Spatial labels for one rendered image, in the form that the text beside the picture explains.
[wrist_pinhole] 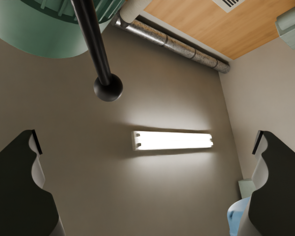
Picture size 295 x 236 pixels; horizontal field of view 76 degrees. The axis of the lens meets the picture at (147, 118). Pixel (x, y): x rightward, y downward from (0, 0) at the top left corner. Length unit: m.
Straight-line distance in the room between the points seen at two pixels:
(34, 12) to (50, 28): 0.02
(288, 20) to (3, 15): 2.20
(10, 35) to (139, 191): 1.65
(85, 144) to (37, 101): 0.47
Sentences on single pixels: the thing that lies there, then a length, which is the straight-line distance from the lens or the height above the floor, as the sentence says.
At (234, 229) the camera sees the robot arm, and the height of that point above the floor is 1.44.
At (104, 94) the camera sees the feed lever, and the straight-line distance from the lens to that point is 0.22.
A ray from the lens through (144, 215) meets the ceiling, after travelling 1.87.
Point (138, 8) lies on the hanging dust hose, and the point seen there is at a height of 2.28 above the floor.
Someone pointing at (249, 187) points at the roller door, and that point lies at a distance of 3.05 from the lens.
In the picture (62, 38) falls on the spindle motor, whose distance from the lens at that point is 0.27.
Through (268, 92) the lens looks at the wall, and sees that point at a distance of 3.25.
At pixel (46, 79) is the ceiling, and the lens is 1.66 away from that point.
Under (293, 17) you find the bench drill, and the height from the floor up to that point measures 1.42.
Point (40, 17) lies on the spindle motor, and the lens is 0.25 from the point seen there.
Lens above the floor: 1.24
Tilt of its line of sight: 47 degrees up
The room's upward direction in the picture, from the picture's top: 113 degrees counter-clockwise
